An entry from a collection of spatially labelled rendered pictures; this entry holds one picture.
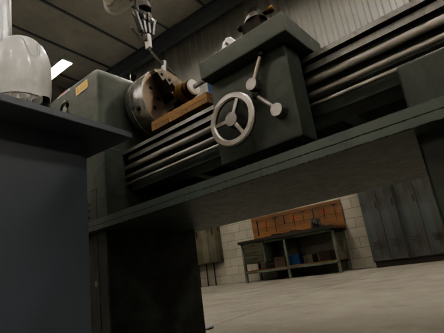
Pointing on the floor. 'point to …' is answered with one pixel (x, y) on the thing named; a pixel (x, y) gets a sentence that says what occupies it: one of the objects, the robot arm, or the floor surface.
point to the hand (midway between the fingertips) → (148, 41)
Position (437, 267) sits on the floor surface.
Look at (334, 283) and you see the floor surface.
